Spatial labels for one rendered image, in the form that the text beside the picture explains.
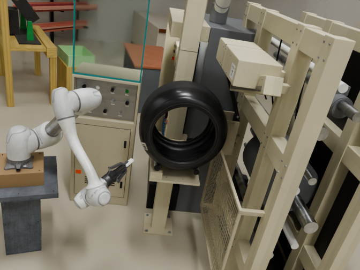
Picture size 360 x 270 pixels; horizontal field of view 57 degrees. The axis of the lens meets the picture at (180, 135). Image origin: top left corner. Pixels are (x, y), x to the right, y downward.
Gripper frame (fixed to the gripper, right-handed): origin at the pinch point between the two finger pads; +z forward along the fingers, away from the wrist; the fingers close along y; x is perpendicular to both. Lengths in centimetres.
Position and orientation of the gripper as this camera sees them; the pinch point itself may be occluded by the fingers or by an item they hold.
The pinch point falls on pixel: (128, 162)
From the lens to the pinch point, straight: 216.5
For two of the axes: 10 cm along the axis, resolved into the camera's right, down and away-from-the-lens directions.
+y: 3.5, 8.2, 4.5
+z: 6.5, -5.6, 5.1
